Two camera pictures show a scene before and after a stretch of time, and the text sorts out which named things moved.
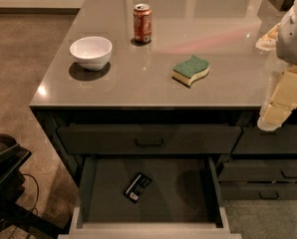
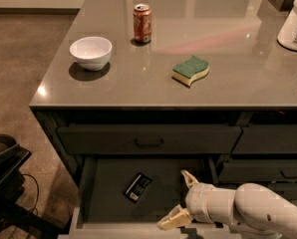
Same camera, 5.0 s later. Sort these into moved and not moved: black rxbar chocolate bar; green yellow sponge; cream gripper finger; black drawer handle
Moved: cream gripper finger
Not moved: black drawer handle; green yellow sponge; black rxbar chocolate bar
